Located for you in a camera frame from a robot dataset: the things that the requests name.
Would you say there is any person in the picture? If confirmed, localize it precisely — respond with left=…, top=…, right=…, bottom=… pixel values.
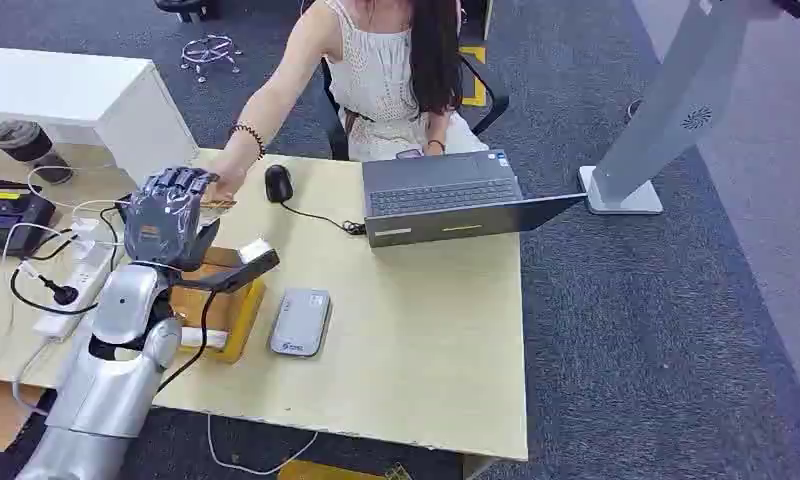
left=203, top=0, right=491, bottom=203

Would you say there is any black office chair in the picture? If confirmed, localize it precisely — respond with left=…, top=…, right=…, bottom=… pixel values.
left=319, top=55, right=511, bottom=162

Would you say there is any black desk device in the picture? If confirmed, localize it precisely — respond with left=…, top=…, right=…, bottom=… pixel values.
left=0, top=176, right=57, bottom=259

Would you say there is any grey card reader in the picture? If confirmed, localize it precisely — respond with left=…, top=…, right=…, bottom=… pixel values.
left=268, top=286, right=334, bottom=360

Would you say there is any white cabinet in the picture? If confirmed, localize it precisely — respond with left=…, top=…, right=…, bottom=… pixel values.
left=0, top=45, right=200, bottom=187

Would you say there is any white cards stack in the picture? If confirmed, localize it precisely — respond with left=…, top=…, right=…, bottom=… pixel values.
left=179, top=327, right=231, bottom=351

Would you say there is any brown cardboard piece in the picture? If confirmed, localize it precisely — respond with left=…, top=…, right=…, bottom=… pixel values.
left=0, top=377, right=48, bottom=454

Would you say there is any wooden card box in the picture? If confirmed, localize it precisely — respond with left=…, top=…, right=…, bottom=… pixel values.
left=168, top=246, right=268, bottom=365

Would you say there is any white charger cable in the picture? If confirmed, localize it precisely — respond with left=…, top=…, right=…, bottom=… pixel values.
left=1, top=164, right=124, bottom=266

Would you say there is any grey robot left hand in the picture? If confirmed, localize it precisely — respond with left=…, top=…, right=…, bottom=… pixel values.
left=122, top=166, right=222, bottom=274

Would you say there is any black wrist camera with pale box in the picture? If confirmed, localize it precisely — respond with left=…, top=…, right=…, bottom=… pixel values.
left=173, top=238, right=282, bottom=295

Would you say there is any grey floor stand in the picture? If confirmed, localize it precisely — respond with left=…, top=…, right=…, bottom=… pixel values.
left=578, top=0, right=754, bottom=217

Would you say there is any grey laptop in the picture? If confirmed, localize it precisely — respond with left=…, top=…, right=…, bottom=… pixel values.
left=361, top=149, right=589, bottom=250

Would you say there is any black beaded bracelet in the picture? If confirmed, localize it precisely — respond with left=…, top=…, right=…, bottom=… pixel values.
left=231, top=123, right=268, bottom=161

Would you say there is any chrome chair base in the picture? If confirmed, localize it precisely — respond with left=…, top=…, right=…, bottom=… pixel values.
left=179, top=33, right=244, bottom=85

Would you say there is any white power strip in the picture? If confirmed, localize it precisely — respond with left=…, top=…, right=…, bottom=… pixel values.
left=31, top=217, right=120, bottom=343

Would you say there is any person's right hand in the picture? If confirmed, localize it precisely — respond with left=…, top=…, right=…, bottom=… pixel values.
left=203, top=160, right=250, bottom=203

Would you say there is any black mouse cable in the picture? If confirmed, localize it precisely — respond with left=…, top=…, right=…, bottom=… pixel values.
left=279, top=201, right=368, bottom=237

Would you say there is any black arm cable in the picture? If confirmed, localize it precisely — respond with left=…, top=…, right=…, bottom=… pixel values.
left=153, top=288, right=220, bottom=396

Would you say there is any black plug with cable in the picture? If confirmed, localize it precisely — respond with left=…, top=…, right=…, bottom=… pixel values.
left=9, top=260, right=101, bottom=317

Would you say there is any black computer mouse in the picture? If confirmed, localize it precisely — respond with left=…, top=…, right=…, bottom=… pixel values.
left=264, top=163, right=295, bottom=205

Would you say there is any dark lidded cup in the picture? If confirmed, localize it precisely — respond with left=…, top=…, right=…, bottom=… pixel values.
left=0, top=119, right=75, bottom=186

